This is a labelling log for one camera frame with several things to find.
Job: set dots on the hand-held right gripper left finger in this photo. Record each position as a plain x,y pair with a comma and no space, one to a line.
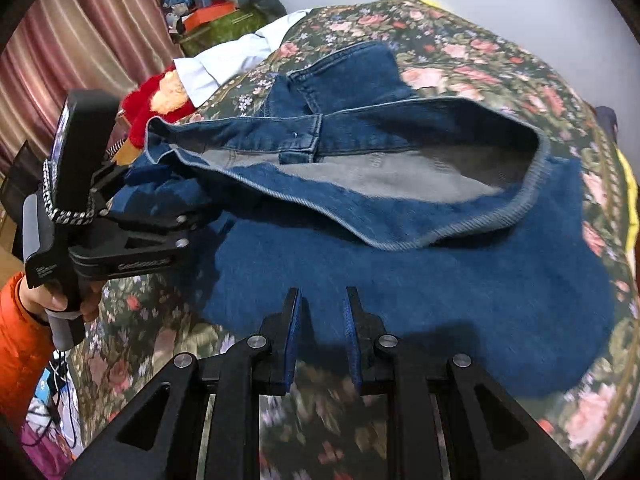
292,342

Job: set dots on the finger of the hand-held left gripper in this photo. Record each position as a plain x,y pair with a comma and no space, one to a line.
117,177
165,221

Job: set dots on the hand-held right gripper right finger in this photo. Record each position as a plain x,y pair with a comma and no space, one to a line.
353,342

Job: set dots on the blue denim jacket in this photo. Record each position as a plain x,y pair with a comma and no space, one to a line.
410,270

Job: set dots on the person's left hand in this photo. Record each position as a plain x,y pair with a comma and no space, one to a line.
35,300

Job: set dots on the red plush toy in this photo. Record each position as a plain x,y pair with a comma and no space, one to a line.
145,100

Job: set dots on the striped pink curtain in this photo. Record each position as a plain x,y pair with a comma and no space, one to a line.
75,50

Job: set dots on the light blue shirt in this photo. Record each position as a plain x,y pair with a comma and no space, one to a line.
230,57

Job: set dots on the green box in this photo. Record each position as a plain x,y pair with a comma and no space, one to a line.
220,35

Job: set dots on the orange box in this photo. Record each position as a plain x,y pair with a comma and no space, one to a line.
207,16

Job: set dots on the pink cloth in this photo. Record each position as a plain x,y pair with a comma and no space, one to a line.
47,452

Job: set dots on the floral blanket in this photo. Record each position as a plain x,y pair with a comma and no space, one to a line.
500,85

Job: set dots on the yellow bed sheet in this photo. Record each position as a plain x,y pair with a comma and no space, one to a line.
631,200

